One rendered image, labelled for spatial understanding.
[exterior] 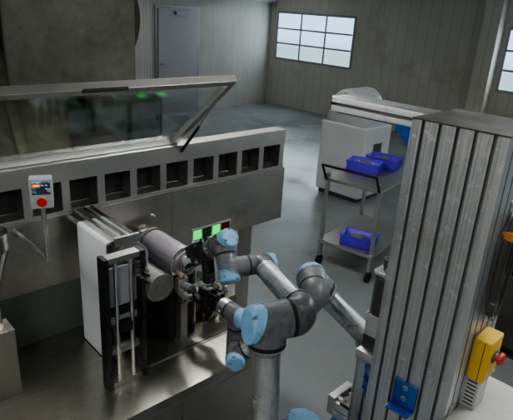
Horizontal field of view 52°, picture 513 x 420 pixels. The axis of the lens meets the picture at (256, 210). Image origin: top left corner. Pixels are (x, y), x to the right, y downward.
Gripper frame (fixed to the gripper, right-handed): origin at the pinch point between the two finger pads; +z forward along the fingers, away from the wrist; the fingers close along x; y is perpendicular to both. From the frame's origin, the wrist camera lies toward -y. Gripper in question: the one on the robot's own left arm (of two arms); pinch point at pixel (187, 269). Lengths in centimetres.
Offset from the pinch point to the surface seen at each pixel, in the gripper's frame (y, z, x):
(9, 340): -2, 16, 68
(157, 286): -1.8, 7.6, 11.5
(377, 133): 110, 188, -437
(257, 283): -9, 184, -172
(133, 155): 54, 4, 2
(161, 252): 11.0, 8.9, 3.6
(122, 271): 5.3, -11.3, 32.4
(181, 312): -14.8, 12.7, 2.6
